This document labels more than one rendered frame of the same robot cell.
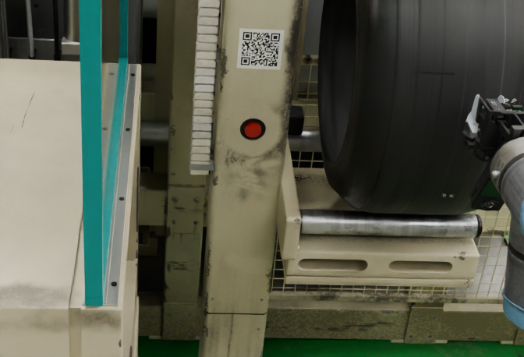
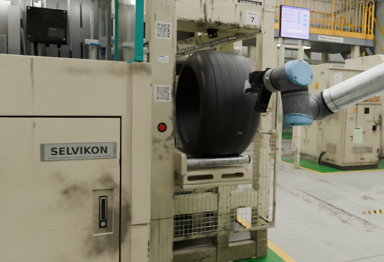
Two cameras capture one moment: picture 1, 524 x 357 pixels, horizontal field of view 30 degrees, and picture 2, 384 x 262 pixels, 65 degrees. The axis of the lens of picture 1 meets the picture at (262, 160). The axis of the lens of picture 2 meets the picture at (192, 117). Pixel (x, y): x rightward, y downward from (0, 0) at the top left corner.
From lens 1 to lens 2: 0.81 m
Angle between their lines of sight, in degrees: 32
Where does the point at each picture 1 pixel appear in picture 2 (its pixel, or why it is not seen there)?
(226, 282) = (156, 202)
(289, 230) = (183, 159)
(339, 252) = (202, 171)
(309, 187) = not seen: hidden behind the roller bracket
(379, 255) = (217, 171)
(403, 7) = (212, 63)
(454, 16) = (230, 65)
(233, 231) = (157, 175)
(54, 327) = (120, 73)
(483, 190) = (260, 99)
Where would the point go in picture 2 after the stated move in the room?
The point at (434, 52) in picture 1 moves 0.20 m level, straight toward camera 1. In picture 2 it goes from (226, 74) to (234, 69)
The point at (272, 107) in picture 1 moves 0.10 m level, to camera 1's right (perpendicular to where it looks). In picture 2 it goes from (168, 117) to (189, 118)
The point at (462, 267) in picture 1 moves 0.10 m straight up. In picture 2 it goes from (247, 174) to (247, 154)
